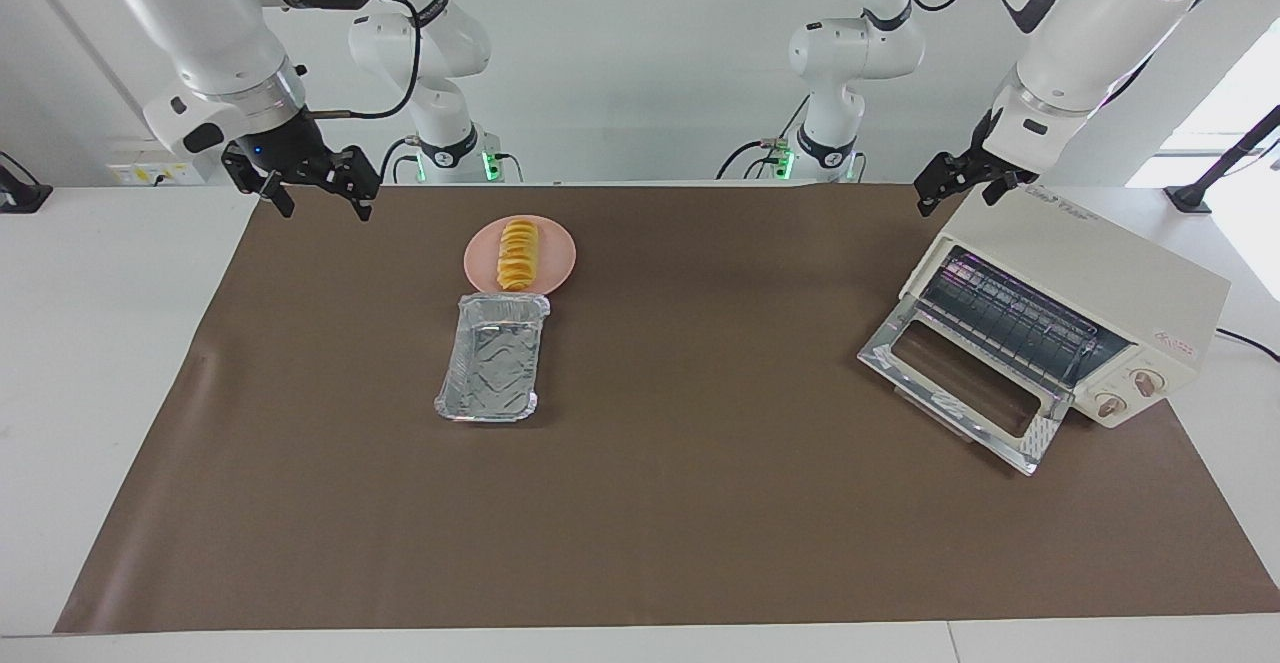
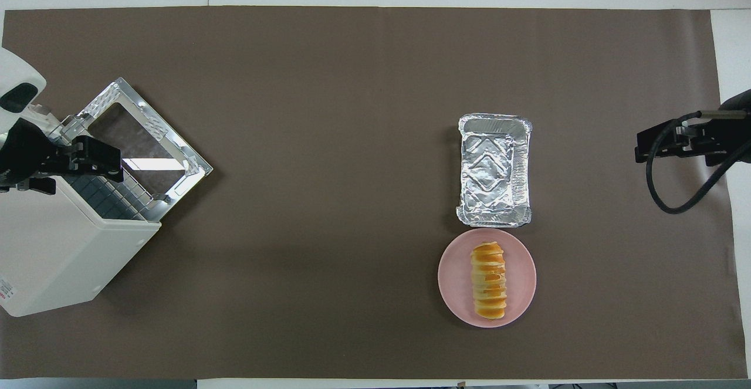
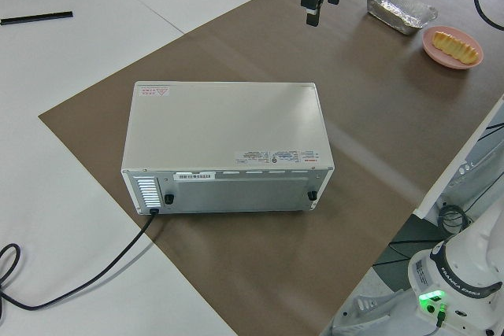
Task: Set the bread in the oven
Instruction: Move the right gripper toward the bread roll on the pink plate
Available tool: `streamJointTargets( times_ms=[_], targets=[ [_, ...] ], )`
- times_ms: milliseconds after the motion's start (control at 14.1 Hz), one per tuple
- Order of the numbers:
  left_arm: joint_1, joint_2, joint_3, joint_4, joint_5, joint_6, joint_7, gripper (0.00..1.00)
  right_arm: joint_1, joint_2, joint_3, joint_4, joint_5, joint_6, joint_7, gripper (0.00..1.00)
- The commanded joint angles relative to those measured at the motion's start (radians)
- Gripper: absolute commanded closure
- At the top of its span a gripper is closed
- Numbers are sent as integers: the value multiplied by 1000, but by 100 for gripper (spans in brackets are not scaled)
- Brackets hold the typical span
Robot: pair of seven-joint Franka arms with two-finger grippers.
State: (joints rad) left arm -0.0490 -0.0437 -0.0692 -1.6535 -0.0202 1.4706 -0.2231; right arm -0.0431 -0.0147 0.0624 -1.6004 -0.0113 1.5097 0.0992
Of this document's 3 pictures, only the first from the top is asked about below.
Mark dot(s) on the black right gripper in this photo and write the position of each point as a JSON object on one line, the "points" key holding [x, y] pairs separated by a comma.
{"points": [[290, 153]]}

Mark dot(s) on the white wall power outlet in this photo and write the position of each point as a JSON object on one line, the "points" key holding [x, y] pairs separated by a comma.
{"points": [[150, 173]]}

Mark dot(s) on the aluminium foil baking tray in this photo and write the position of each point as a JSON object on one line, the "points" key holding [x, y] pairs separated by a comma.
{"points": [[492, 363]]}

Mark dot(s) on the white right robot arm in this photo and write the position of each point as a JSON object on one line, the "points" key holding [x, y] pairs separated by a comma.
{"points": [[210, 33]]}

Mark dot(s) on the glass oven door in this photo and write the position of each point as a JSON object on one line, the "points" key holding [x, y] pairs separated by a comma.
{"points": [[985, 423]]}

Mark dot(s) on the yellow twisted bread loaf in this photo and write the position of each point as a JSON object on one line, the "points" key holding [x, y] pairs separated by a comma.
{"points": [[519, 255]]}

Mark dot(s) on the black stand with flat foot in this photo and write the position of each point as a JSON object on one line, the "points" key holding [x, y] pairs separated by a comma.
{"points": [[20, 193]]}

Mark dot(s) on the pink round plate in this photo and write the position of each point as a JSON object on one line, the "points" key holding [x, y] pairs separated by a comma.
{"points": [[558, 258]]}

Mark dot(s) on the beige oven knob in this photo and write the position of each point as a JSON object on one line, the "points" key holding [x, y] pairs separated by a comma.
{"points": [[1147, 381], [1110, 405]]}

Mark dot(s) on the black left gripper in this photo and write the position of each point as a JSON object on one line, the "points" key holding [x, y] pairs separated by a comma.
{"points": [[960, 171]]}

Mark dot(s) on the cream toaster oven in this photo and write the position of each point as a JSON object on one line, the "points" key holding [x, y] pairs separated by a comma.
{"points": [[1100, 273]]}

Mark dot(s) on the black stand with slanted pole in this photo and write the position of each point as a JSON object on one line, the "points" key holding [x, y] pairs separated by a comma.
{"points": [[1225, 163]]}

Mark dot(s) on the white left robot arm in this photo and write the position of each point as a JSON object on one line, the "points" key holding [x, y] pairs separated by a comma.
{"points": [[1090, 33]]}

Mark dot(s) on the brown table mat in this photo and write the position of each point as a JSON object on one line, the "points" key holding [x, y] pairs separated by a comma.
{"points": [[700, 503]]}

